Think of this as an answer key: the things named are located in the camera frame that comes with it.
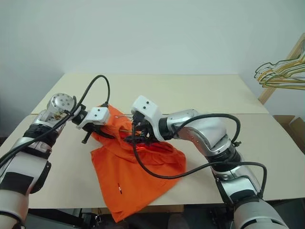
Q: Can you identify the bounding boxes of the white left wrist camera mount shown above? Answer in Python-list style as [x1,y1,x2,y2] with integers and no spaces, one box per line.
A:
[76,107,111,131]

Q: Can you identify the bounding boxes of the wooden hanger rack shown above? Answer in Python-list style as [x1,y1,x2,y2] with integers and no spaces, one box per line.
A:
[258,33,305,105]

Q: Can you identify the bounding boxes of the dark equipment under table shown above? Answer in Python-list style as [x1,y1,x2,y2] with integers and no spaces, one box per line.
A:
[28,204,235,229]

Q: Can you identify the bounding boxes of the orange shirt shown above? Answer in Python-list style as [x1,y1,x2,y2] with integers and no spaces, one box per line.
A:
[90,104,187,224]

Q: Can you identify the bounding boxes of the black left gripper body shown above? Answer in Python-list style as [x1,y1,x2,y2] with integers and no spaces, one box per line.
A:
[82,123,105,138]

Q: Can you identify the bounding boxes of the wire clothes hangers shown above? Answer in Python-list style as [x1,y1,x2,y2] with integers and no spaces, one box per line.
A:
[257,58,305,91]

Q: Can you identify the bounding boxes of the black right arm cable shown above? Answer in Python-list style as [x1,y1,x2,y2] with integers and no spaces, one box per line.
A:
[132,128,267,198]
[173,113,242,146]

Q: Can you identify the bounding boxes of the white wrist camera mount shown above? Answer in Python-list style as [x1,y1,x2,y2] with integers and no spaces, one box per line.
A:
[76,107,111,131]
[130,95,165,141]

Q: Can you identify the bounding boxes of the cardboard box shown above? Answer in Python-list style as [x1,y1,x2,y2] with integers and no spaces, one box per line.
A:
[273,115,305,153]

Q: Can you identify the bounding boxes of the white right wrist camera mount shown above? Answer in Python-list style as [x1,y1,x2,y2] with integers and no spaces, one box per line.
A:
[130,95,165,141]

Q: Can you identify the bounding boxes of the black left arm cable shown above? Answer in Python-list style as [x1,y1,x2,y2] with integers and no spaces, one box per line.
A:
[0,74,111,167]

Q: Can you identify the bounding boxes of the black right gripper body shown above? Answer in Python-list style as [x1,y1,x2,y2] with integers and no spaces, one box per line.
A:
[132,113,154,141]

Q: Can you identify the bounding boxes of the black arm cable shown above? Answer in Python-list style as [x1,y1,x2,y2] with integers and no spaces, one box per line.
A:
[132,128,267,198]
[0,74,111,167]
[173,113,242,146]

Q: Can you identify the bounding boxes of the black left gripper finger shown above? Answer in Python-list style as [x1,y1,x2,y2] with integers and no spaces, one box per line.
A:
[81,132,92,145]
[95,127,115,139]

